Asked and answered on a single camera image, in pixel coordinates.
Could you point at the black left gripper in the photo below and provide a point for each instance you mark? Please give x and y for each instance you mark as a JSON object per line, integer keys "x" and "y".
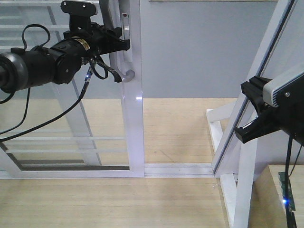
{"x": 96, "y": 42}

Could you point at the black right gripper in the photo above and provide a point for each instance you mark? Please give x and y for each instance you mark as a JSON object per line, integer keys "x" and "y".
{"x": 289, "y": 119}

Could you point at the grey metal door handle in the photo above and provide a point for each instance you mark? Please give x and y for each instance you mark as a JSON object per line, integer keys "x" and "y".
{"x": 116, "y": 44}

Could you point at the white sliding glass door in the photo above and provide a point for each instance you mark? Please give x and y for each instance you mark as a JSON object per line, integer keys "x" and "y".
{"x": 89, "y": 128}

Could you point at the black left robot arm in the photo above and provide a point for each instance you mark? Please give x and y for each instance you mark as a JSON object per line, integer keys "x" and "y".
{"x": 21, "y": 69}

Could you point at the silver door lock plate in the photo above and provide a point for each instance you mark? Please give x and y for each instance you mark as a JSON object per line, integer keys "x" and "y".
{"x": 125, "y": 22}

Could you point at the aluminium door floor track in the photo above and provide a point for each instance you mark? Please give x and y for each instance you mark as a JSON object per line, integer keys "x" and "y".
{"x": 178, "y": 170}

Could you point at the green circuit board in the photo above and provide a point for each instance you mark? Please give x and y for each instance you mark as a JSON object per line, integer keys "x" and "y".
{"x": 288, "y": 200}

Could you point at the wooden platform board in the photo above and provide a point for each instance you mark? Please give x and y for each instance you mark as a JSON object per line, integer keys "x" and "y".
{"x": 175, "y": 131}

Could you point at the light wooden box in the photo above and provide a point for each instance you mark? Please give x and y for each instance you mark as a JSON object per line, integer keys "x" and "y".
{"x": 266, "y": 207}

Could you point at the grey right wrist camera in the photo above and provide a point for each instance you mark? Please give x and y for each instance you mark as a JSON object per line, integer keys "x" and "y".
{"x": 285, "y": 89}

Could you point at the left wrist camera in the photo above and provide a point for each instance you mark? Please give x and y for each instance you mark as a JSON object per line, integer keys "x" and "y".
{"x": 80, "y": 13}

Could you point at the white triangular support bracket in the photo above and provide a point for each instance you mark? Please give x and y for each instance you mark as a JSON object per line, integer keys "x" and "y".
{"x": 237, "y": 194}

